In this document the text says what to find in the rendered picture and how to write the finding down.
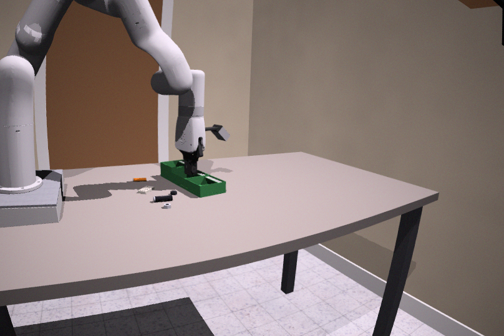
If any black aa battery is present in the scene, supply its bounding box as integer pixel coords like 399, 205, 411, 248
153, 195, 173, 202

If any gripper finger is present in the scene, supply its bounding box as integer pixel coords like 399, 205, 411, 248
187, 137, 203, 175
179, 150, 189, 174

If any white domino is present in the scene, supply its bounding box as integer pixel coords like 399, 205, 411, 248
138, 186, 154, 194

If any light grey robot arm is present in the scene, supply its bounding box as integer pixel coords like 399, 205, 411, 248
0, 0, 205, 194

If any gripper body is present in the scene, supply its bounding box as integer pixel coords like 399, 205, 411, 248
175, 116, 205, 153

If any dark green bin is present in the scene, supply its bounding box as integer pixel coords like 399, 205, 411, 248
160, 160, 226, 198

